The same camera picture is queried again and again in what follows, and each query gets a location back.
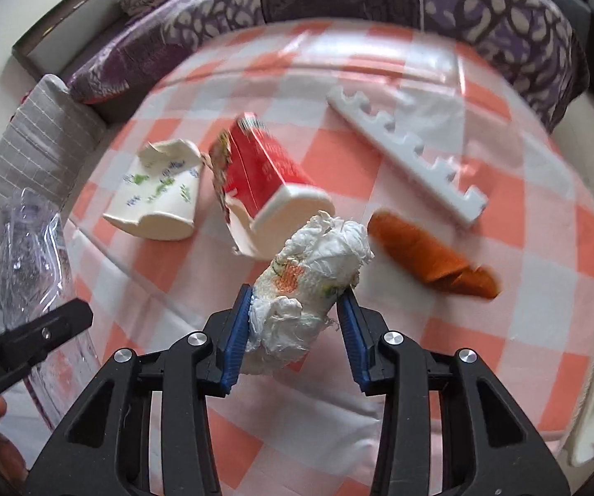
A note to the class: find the orange rolled wrapper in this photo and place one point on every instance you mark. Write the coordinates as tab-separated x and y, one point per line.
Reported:
428	260

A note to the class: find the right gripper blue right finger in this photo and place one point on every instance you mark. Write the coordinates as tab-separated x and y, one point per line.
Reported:
355	337

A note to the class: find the white tissue wad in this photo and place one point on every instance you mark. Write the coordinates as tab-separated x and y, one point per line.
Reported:
292	298

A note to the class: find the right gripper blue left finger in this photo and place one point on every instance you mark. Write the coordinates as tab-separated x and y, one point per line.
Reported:
234	339

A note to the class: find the white floral paper cup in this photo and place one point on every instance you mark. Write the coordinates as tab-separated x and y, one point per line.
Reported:
158	195

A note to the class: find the dark bed headboard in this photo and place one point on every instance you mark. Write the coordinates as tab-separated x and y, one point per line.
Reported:
67	35

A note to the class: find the white notched foam strip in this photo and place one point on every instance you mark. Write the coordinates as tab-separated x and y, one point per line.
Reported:
406	149

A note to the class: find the purple patterned bed quilt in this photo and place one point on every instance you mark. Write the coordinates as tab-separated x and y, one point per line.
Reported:
529	42

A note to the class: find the grey checkered cloth cover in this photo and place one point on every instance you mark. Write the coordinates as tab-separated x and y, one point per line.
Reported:
47	142

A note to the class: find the orange white checkered tablecloth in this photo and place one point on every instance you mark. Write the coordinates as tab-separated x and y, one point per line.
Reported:
537	233

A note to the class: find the clear crushed water bottle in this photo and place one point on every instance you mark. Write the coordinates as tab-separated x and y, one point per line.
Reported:
35	277

